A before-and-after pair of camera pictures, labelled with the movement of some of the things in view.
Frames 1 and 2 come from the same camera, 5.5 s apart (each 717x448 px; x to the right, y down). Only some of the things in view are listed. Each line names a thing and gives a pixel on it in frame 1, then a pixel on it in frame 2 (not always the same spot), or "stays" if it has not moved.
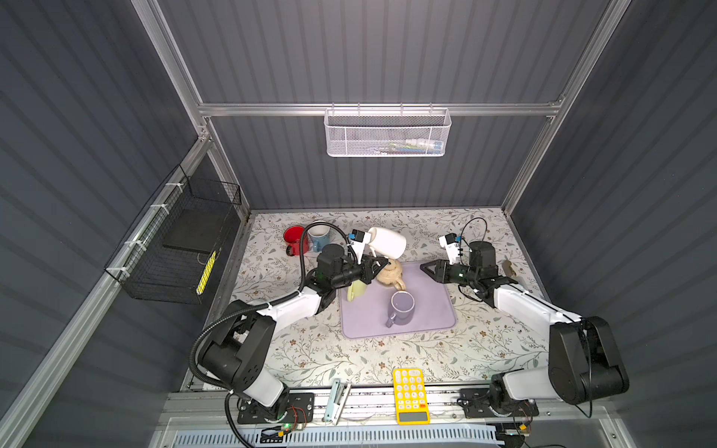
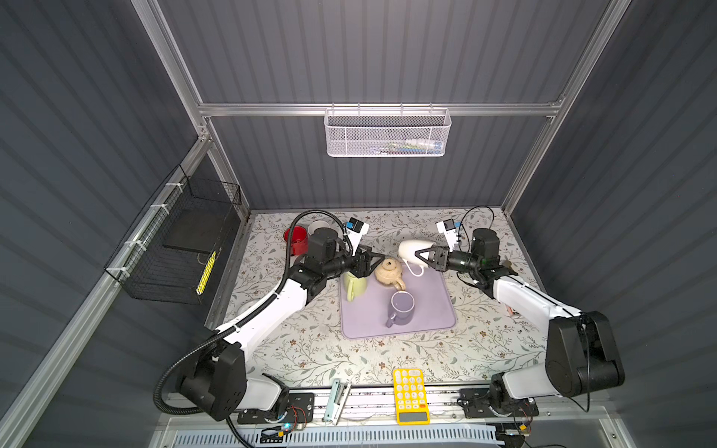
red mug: x=292 y=236 stays
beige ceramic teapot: x=391 y=274 stays
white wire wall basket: x=386 y=133 stays
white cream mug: x=386 y=243 to x=407 y=249
